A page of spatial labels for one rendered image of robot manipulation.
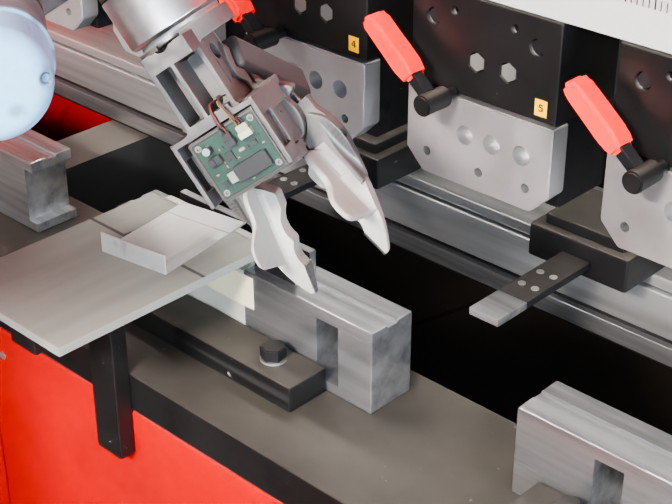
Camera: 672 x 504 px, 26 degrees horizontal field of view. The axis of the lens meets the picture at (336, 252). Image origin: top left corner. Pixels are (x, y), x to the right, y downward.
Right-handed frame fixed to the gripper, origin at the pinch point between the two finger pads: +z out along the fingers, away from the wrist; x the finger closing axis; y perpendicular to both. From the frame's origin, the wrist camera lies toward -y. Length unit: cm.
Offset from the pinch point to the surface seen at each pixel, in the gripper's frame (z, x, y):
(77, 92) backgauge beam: -22, -58, -92
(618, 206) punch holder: 9.2, 16.9, -10.7
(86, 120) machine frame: -18, -78, -129
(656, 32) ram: -1.4, 26.3, -8.3
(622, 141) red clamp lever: 4.0, 20.5, -6.4
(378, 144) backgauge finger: 2, -12, -57
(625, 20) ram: -3.1, 24.7, -9.6
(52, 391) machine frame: 5, -55, -40
